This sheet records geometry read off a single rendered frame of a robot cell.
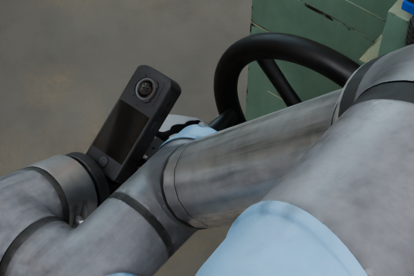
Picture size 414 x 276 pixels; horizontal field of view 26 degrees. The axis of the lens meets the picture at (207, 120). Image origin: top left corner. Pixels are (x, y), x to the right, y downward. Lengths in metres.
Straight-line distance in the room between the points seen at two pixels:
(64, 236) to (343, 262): 0.43
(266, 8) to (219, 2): 1.06
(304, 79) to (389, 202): 0.90
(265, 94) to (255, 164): 0.74
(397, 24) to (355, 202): 0.59
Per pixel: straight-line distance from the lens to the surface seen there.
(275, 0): 1.19
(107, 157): 0.87
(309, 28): 1.18
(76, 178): 0.83
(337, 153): 0.39
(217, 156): 0.66
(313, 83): 1.25
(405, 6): 0.94
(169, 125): 0.97
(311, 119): 0.56
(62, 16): 2.26
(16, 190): 0.79
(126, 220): 0.75
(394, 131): 0.39
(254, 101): 1.37
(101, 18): 2.25
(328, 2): 1.13
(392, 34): 0.96
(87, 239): 0.74
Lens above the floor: 1.62
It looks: 53 degrees down
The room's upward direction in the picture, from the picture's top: straight up
